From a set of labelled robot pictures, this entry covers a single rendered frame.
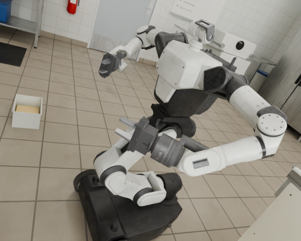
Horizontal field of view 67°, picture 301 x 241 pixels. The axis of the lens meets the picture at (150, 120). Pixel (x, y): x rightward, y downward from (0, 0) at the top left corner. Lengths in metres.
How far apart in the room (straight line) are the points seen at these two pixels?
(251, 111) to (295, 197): 0.61
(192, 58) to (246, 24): 5.15
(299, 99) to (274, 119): 4.42
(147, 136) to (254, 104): 0.37
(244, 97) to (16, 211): 1.41
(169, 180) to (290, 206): 0.70
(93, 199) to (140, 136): 0.88
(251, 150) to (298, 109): 4.44
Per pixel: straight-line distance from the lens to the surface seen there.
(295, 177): 1.31
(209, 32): 1.01
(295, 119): 5.15
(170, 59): 1.05
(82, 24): 4.78
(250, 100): 0.84
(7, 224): 1.62
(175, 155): 0.68
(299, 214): 1.33
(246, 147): 0.73
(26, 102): 2.46
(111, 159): 1.20
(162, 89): 1.08
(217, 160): 0.69
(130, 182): 1.36
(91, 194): 1.54
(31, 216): 1.65
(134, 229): 1.50
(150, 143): 0.69
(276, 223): 1.39
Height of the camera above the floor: 1.35
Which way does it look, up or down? 27 degrees down
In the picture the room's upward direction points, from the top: 23 degrees clockwise
